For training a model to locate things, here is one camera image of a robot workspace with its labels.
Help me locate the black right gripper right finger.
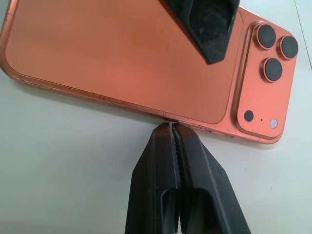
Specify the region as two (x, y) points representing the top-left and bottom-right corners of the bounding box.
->
(172, 123), (252, 234)

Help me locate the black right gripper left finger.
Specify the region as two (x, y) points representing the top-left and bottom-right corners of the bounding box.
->
(124, 123), (183, 234)

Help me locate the orange smartphone with triple camera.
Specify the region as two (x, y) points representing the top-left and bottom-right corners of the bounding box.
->
(0, 0), (302, 148)

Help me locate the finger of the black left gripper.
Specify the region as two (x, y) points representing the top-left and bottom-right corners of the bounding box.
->
(157, 0), (241, 65)

